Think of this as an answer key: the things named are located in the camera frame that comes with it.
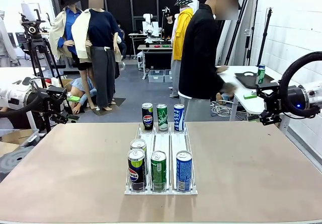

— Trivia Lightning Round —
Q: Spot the black Pepsi can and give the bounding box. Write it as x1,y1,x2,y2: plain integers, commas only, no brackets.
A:
130,138,147,157
141,102,154,131
127,148,147,192

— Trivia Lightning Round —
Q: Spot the person right hand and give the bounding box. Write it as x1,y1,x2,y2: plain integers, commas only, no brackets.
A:
221,82,238,96

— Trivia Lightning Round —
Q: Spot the mannequin in beige coat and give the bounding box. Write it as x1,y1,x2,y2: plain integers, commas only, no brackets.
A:
49,0,99,110

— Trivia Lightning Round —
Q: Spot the clear storage bin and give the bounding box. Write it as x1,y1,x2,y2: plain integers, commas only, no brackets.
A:
164,69,174,84
147,69,166,84

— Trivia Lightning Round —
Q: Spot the mannequin in navy top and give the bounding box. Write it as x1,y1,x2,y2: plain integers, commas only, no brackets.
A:
71,0,123,112

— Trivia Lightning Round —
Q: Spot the mannequin in yellow hoodie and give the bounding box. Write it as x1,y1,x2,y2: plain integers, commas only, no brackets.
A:
170,5,201,99

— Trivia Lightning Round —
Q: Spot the crouching person in light blue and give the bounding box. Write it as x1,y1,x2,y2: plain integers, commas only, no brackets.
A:
69,77,99,115

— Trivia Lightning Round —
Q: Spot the black camera tripod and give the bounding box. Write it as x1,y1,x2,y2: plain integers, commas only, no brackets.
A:
26,38,76,134

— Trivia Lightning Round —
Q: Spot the black serving tray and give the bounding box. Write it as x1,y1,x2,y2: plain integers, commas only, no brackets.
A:
234,71,275,90

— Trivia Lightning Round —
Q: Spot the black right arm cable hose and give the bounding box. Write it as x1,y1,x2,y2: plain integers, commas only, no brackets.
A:
278,51,322,120

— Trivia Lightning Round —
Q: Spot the clear acrylic can rack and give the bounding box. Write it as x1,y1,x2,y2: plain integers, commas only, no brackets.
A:
124,123,199,196

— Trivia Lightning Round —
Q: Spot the flat cardboard piece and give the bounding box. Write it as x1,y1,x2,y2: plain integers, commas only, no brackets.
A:
1,130,33,145

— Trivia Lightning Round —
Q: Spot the black light stand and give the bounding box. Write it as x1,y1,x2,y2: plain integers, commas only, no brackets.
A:
256,7,274,68

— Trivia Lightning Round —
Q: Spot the person sitting on floor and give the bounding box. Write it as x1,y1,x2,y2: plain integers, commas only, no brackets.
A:
215,92,235,106

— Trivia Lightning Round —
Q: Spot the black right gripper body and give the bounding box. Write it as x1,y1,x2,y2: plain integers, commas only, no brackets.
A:
262,89,286,118

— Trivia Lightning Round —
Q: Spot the green Chilsung cider can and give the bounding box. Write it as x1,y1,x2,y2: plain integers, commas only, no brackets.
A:
150,150,168,192
256,67,266,85
156,103,169,132

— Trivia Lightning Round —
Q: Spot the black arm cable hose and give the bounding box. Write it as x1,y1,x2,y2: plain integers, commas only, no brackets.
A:
278,51,322,120
0,95,51,120

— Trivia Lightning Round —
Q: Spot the large white side table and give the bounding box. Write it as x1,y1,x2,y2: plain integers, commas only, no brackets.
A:
215,64,302,122

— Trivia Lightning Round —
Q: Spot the seated person in black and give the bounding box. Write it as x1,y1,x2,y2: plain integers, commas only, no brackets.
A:
162,6,177,42

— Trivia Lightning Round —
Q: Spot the person in blue shirt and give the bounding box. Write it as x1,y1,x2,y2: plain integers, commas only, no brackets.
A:
117,20,128,58

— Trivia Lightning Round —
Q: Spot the brown cardboard box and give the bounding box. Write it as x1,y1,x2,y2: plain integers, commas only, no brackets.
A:
58,77,74,90

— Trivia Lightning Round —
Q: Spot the black floor mat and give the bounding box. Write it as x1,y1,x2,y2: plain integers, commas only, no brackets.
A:
92,97,126,116

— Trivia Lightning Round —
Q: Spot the white cable bundle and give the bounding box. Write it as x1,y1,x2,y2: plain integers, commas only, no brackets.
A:
210,100,233,118

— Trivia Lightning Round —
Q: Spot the dark grey round base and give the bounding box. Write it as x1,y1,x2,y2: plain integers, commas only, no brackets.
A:
0,145,35,183

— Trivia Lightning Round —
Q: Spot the wooden top work table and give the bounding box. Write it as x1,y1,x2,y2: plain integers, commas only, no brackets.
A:
137,44,175,80

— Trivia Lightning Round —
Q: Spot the black office chair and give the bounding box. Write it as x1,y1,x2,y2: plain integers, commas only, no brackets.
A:
7,32,30,60

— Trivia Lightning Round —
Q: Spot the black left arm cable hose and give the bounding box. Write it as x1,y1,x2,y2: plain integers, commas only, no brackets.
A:
0,95,51,120

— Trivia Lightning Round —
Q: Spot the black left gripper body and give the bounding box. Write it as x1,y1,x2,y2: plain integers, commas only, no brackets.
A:
46,92,67,117

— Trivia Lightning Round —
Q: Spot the person in black cardigan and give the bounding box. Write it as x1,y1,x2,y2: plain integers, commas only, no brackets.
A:
178,0,243,123

